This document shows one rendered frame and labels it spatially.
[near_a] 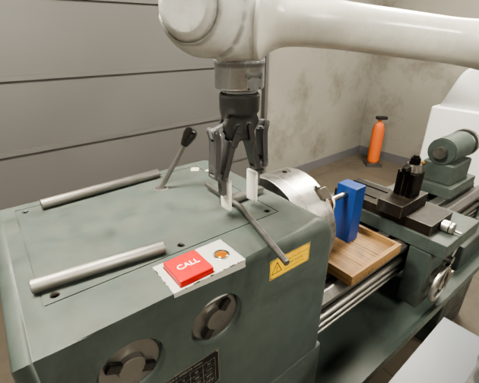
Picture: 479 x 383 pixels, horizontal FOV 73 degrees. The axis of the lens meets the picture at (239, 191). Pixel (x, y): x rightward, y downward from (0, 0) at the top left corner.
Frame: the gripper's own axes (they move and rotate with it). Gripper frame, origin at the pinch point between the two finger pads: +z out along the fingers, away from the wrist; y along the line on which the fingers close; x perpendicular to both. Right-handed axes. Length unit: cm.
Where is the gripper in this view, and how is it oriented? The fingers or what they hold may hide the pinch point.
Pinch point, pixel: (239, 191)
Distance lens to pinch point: 67.9
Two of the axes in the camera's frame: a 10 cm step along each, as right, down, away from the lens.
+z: 0.0, 9.0, 4.3
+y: 7.9, -2.6, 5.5
